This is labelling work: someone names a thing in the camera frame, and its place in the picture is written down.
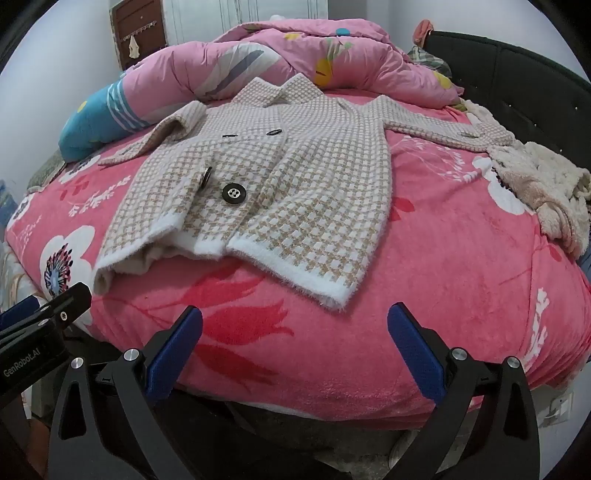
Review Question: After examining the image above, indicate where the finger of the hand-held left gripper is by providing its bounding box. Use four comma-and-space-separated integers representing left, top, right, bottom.
0, 295, 41, 326
39, 282, 93, 333

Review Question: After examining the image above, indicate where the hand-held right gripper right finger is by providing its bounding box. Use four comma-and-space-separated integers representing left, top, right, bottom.
387, 302, 542, 480

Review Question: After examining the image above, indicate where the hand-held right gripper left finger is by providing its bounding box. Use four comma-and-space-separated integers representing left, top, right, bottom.
47, 305, 204, 480

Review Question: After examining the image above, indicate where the beige white houndstooth coat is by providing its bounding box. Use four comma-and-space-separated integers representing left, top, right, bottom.
93, 73, 515, 312

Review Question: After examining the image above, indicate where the pink floral bed blanket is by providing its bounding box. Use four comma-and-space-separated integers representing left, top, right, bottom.
4, 88, 591, 407

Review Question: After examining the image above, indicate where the green patterned cushion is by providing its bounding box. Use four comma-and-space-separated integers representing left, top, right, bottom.
27, 148, 68, 190

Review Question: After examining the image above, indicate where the cream fleece garment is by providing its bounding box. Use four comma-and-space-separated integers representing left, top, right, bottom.
464, 99, 591, 259

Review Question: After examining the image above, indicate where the pink printed quilt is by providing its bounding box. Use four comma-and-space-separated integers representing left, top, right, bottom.
59, 19, 465, 163

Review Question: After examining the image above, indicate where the black bed headboard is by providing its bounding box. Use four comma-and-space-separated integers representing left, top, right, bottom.
425, 30, 591, 185

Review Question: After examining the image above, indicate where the brown wooden cabinet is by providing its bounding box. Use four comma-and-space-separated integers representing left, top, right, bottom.
109, 0, 167, 70

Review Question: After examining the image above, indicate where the grey plaid cloth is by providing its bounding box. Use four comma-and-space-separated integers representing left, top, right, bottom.
406, 44, 453, 77

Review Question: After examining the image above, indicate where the white wall socket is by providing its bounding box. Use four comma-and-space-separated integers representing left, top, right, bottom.
538, 394, 573, 428

